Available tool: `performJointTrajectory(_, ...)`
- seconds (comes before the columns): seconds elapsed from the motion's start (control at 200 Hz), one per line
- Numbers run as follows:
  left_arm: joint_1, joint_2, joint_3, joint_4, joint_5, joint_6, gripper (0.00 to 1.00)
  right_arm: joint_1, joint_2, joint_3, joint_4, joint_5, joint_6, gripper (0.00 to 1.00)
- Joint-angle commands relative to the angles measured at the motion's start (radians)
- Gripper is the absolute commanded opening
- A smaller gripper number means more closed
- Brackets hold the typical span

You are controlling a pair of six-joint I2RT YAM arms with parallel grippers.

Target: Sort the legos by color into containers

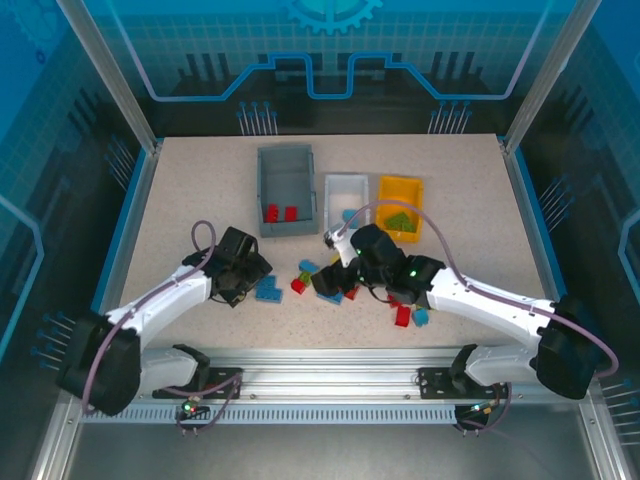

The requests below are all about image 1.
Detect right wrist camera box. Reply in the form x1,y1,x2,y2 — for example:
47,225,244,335
322,227,359,266

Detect gray plastic bin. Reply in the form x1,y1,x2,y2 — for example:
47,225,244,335
256,143,321,239

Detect slotted gray cable duct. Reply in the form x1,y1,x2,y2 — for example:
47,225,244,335
79,405,457,425

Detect white plastic bin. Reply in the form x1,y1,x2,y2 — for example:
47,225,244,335
322,172,372,236

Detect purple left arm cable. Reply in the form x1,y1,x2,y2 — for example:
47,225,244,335
79,219,246,436

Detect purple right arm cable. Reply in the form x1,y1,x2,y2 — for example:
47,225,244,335
339,199,619,436

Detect yellow plastic bin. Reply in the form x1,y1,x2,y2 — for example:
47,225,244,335
374,174,426,245

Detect aluminium frame post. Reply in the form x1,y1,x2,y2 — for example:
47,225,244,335
54,0,164,154
502,0,601,156

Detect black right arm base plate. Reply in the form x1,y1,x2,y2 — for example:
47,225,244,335
417,367,511,401

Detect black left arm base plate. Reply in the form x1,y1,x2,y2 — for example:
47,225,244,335
152,367,245,401

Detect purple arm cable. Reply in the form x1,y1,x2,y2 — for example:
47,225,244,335
79,219,246,436
339,199,619,436

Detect aluminium front rail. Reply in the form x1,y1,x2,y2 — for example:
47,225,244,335
64,348,601,407

